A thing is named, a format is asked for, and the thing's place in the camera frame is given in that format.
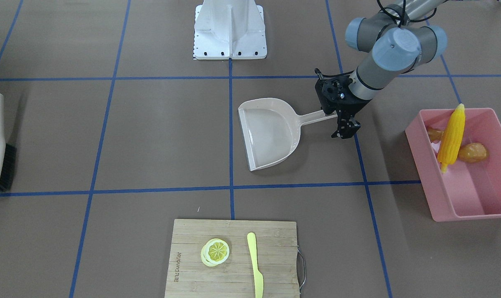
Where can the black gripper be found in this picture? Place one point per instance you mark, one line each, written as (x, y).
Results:
(353, 106)

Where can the white plastic dustpan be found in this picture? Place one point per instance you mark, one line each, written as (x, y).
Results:
(271, 130)

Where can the tan toy drumstick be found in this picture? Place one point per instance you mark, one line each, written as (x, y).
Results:
(435, 134)

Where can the yellow toy corn cob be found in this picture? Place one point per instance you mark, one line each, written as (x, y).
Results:
(452, 138)

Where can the brown toy chicken piece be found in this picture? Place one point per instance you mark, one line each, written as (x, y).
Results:
(473, 153)

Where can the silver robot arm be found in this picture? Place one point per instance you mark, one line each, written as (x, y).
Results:
(393, 47)

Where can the pink plastic bin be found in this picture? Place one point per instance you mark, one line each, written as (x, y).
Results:
(466, 190)

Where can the yellow toy lemon slice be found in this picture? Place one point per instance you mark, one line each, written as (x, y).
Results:
(214, 252)

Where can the yellow toy knife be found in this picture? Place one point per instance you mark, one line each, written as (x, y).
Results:
(257, 275)

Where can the bamboo cutting board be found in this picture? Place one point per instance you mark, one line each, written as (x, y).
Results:
(278, 251)

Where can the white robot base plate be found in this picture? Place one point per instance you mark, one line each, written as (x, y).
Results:
(229, 29)

